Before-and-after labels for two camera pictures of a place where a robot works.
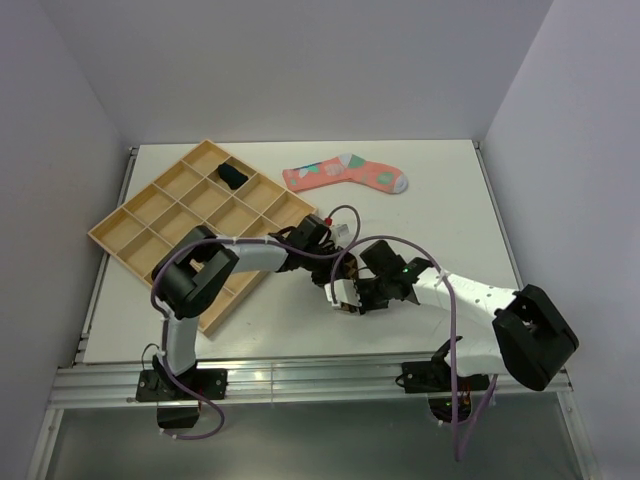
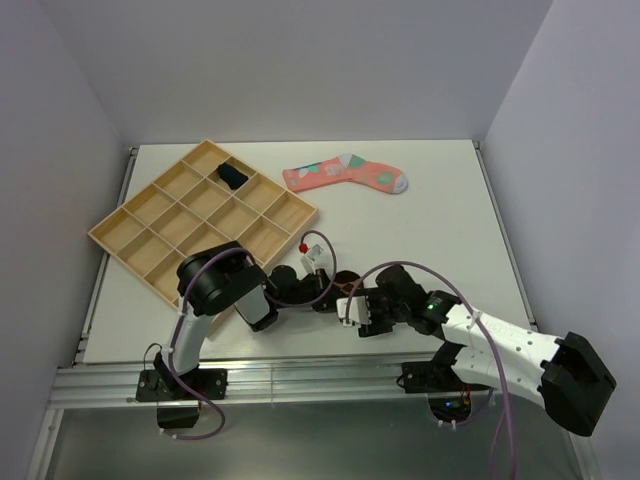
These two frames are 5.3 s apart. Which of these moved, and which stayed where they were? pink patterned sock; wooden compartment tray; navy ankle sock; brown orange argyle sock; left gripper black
Moved: brown orange argyle sock; left gripper black
Stayed: navy ankle sock; pink patterned sock; wooden compartment tray
